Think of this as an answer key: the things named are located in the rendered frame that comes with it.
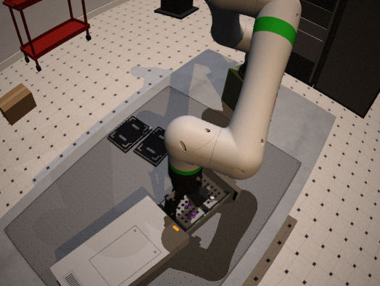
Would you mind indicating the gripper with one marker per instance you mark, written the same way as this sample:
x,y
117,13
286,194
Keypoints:
x,y
172,201

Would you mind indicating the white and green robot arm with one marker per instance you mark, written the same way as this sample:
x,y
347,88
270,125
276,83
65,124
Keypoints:
x,y
237,151

